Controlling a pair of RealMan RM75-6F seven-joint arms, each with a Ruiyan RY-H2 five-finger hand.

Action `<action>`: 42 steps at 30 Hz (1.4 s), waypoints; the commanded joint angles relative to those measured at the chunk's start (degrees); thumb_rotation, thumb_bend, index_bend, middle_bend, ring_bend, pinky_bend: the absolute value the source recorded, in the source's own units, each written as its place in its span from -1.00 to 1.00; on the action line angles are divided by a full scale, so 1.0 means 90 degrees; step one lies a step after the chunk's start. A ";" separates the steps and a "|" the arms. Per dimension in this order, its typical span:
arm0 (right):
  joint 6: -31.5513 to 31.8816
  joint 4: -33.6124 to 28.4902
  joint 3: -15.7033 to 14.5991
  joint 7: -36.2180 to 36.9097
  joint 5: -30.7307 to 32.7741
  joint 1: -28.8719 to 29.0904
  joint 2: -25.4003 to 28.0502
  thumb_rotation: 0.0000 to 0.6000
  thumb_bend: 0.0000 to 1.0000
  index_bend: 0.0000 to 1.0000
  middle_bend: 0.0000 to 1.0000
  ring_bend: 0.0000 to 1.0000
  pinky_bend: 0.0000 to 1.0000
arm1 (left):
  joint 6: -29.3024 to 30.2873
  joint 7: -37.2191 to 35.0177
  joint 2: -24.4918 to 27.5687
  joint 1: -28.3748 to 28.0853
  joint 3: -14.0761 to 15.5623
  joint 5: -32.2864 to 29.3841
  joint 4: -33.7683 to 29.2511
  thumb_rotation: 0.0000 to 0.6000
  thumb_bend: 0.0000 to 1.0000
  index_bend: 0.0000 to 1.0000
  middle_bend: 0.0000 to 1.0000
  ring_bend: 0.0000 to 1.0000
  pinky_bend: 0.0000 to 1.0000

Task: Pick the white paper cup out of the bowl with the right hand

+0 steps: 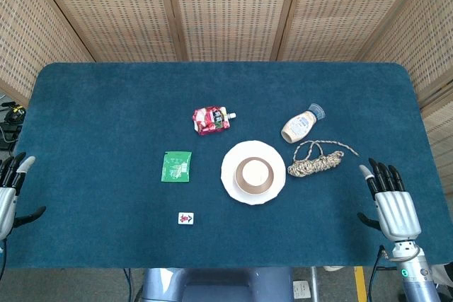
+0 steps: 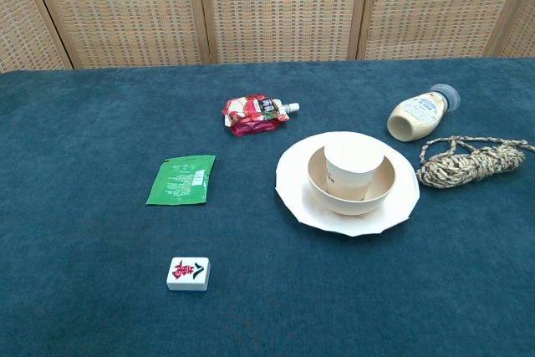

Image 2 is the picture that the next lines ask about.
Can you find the white mahjong tile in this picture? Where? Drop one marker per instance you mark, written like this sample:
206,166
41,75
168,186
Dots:
188,275

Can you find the beige squeeze sauce bottle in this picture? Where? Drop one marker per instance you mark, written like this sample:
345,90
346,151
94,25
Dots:
416,116

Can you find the cream bowl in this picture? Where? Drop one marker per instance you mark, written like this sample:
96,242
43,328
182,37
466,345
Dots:
378,196

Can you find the white paper cup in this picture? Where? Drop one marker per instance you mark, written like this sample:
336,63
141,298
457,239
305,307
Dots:
353,164

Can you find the green foil sachet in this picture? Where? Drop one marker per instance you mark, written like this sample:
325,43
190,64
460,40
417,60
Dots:
181,181

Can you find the woven rattan folding screen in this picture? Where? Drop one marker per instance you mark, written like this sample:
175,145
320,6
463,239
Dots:
276,6

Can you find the red spouted drink pouch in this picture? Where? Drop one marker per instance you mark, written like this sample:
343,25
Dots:
253,116

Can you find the white paper plate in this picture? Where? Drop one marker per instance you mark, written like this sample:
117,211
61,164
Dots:
292,173

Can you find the blue table cloth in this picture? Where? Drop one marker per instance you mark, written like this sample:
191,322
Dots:
104,248

